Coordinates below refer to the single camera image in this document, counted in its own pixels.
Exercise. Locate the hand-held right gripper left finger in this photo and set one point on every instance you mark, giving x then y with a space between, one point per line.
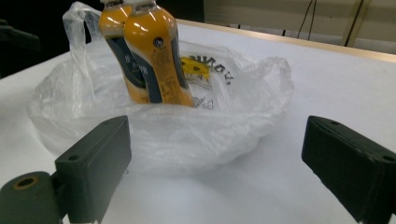
96 168

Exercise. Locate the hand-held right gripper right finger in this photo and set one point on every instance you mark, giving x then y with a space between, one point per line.
351 168

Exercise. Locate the clear plastic bag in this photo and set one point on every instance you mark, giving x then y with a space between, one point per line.
186 137

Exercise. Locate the orange drink bottle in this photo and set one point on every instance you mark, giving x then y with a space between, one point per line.
155 53
116 34

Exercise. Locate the white table cover sheet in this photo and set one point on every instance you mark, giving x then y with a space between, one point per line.
327 87

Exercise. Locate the black curtain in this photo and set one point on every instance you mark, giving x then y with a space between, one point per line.
31 31

